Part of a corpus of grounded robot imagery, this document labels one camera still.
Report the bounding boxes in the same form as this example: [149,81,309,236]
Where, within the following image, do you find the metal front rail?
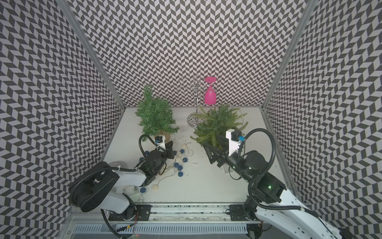
[67,204,314,228]

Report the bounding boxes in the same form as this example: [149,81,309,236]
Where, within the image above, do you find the pink plastic wine glass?
[205,77,217,105]

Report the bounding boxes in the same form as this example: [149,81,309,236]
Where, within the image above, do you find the light green christmas tree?
[191,105,231,148]

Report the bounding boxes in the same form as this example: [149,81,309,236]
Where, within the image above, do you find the clear battery box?
[221,164,230,175]

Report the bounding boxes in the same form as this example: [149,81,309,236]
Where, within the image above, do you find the dark green small christmas tree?
[135,85,179,141]

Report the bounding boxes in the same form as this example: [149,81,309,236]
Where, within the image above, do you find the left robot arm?
[69,135,174,220]

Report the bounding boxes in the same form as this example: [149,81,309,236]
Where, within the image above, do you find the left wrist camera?
[155,135,166,151]

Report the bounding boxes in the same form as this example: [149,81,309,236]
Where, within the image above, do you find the chrome wire glass rack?
[177,76,202,129]

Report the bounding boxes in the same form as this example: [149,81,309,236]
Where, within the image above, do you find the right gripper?
[203,136,253,183]

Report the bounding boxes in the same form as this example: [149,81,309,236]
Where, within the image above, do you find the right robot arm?
[203,128,353,239]

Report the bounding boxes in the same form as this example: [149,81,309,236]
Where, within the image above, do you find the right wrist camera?
[226,129,245,156]

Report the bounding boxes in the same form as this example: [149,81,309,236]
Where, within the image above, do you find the blue and white ball garland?
[136,141,198,194]

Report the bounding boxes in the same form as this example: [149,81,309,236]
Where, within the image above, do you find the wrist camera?
[155,135,166,151]
[226,129,245,156]

